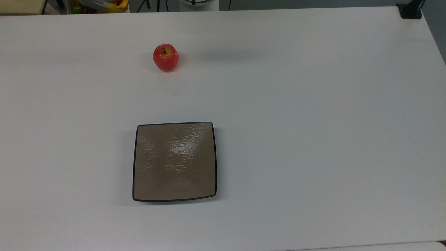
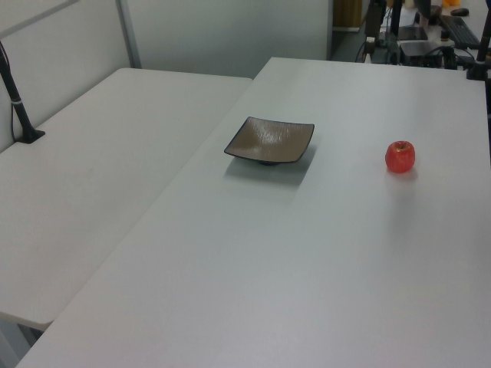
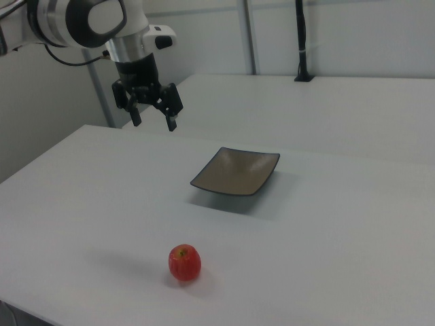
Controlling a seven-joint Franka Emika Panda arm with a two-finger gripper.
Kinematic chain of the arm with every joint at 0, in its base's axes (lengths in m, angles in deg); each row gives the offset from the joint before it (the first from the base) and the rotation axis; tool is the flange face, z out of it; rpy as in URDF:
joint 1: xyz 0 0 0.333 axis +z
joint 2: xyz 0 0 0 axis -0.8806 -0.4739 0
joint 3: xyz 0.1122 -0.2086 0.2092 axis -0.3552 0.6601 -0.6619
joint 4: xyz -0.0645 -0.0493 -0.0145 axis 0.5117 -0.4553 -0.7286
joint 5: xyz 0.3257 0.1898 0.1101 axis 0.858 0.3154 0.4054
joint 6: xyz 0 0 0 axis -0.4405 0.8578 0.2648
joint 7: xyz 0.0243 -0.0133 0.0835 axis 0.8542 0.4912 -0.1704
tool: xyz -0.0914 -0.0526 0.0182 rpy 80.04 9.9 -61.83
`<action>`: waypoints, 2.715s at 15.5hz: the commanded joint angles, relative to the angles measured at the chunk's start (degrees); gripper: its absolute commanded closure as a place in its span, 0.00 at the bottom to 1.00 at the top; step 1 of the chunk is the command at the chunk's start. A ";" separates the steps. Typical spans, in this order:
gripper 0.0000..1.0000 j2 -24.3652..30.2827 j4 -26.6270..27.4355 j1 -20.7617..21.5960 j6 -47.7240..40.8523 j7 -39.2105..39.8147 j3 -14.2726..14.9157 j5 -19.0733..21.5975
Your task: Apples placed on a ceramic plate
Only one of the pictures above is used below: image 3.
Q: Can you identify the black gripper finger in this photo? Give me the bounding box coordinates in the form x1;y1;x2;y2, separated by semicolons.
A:
152;82;185;133
112;79;143;128

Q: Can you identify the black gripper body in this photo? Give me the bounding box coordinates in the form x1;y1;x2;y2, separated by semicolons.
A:
114;54;164;103

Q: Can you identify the red apple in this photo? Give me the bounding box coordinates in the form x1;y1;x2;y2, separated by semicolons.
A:
168;243;202;282

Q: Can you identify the square brown ceramic plate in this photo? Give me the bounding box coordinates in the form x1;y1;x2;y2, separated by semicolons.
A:
189;146;281;197

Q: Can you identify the grey metal partition post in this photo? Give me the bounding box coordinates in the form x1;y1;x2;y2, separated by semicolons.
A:
237;0;261;76
82;49;116;129

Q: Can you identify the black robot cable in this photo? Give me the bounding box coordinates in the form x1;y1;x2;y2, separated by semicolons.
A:
43;43;113;67

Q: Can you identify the black camera stand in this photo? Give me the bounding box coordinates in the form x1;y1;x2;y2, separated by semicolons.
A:
293;0;315;83

